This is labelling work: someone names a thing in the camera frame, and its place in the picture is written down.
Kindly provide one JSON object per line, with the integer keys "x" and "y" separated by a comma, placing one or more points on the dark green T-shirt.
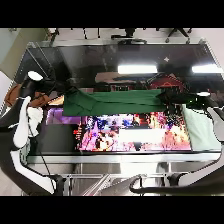
{"x": 113, "y": 102}

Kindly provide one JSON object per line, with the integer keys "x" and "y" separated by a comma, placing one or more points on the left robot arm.
{"x": 20, "y": 126}

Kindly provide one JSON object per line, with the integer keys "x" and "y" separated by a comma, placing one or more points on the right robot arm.
{"x": 216, "y": 123}

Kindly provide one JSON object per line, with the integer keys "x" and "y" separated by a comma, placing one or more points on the white garment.
{"x": 36, "y": 115}

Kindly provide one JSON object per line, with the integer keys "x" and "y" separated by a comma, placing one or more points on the black office chair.
{"x": 128, "y": 36}
{"x": 178, "y": 32}

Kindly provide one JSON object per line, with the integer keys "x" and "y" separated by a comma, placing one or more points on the pale green garment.
{"x": 199, "y": 128}

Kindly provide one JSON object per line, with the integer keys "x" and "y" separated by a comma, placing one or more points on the brown garment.
{"x": 13, "y": 95}

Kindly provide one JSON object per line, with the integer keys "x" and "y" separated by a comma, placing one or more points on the silver frame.
{"x": 100, "y": 159}

